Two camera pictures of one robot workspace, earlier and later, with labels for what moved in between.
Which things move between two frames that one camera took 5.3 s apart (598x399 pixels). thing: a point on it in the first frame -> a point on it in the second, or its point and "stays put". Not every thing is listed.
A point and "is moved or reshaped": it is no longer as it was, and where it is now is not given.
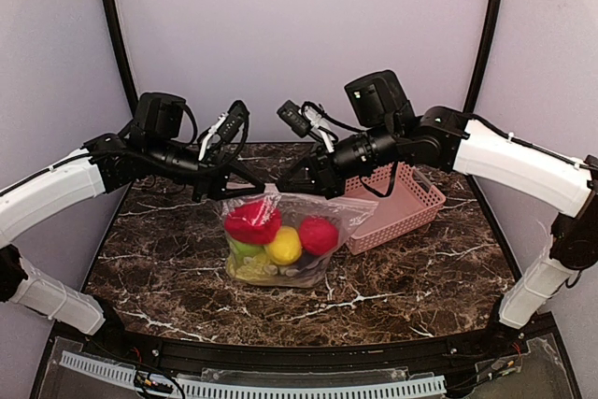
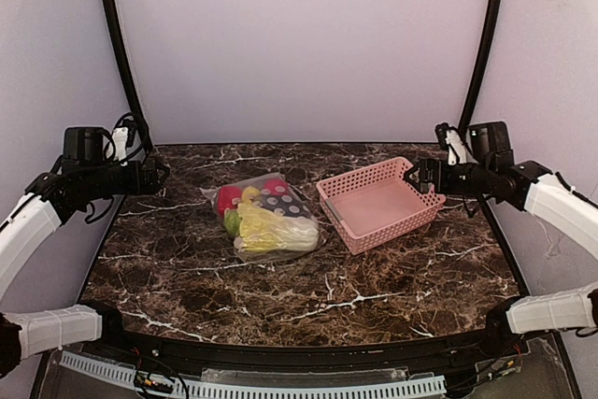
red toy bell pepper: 253,221 is moved or reshaped
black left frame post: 118,29 stays put
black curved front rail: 252,356 stays put
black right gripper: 324,175 -> 430,176
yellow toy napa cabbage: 253,267 -> 261,229
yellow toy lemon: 286,248 is moved or reshaped
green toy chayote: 242,249 -> 232,221
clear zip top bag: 286,240 is moved or reshaped
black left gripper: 214,180 -> 148,176
